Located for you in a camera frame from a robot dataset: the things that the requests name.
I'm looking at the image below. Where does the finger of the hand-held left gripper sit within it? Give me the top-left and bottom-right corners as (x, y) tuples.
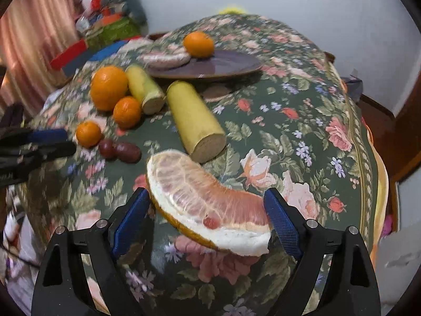
(0, 140), (77, 185)
(0, 127), (69, 146)

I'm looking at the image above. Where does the brown plate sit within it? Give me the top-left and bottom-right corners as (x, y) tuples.
(147, 50), (263, 80)

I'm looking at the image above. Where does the white cloth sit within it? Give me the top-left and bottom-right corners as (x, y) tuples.
(3, 184), (47, 307)

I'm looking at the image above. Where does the orange box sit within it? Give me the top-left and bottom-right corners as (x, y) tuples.
(99, 13), (122, 25)

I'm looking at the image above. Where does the thick yellow sugarcane piece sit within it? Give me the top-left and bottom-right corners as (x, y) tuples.
(166, 81), (227, 164)

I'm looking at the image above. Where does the green floral tablecloth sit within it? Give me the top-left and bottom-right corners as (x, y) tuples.
(20, 13), (379, 316)

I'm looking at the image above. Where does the striped pink curtain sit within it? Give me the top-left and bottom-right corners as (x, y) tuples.
(0, 0), (86, 119)

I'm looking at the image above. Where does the large orange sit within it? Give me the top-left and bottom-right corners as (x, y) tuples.
(90, 65), (129, 112)

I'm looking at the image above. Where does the yellow blanket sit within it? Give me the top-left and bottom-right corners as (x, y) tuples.
(360, 118), (392, 264)

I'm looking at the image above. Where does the thin yellow sugarcane piece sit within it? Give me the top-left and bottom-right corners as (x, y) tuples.
(126, 65), (166, 116)

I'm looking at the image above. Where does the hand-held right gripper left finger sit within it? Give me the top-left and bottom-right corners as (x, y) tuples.
(31, 187), (151, 316)

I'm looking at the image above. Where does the grey bag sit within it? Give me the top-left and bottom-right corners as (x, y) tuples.
(340, 76), (362, 99)

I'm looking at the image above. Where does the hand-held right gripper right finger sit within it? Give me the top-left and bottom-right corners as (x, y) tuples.
(263, 187), (382, 316)

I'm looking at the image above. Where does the small mandarin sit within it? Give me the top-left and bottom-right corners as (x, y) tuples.
(76, 121), (102, 148)
(113, 96), (143, 130)
(183, 32), (215, 58)

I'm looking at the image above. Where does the wooden door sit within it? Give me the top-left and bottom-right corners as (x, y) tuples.
(393, 100), (421, 183)

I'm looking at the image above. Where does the grey plush toy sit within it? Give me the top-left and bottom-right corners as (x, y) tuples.
(102, 0), (148, 25)

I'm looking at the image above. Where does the dark grey box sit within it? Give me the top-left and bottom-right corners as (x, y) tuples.
(62, 56), (91, 77)

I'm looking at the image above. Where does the green bag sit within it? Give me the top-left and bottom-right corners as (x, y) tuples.
(84, 16), (142, 48)

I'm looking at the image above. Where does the red date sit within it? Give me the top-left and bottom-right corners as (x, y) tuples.
(99, 139), (117, 159)
(113, 142), (142, 164)

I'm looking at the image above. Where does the red box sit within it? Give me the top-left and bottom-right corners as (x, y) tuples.
(50, 39), (88, 70)

